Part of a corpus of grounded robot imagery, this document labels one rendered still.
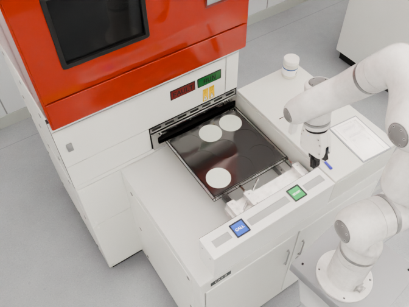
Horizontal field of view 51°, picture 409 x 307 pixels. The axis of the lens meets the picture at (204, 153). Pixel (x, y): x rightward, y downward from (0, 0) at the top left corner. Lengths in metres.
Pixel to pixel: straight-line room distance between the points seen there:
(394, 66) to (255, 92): 1.01
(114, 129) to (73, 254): 1.14
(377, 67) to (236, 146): 0.89
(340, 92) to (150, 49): 0.65
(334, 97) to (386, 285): 0.72
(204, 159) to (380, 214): 0.79
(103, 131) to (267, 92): 0.75
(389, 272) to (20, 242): 2.03
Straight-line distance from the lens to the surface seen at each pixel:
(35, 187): 2.99
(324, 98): 1.21
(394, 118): 0.94
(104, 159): 1.78
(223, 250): 1.46
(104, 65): 1.42
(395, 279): 1.65
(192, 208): 1.71
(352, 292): 1.56
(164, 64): 1.55
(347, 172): 1.70
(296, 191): 1.61
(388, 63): 1.03
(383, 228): 1.23
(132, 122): 1.71
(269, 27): 4.08
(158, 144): 1.85
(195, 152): 1.77
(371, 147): 1.81
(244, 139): 1.83
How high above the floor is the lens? 2.26
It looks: 50 degrees down
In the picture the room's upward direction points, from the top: 1 degrees counter-clockwise
